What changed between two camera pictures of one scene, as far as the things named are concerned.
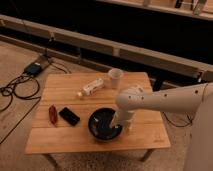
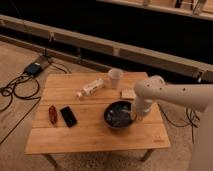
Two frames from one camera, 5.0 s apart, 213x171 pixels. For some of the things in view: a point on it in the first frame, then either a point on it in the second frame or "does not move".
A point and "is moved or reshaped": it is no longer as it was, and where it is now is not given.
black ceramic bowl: [99, 124] is moved or reshaped
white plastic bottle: [90, 88] does not move
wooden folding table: [67, 101] does not move
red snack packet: [52, 111] does not move
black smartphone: [69, 116] does not move
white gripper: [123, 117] to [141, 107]
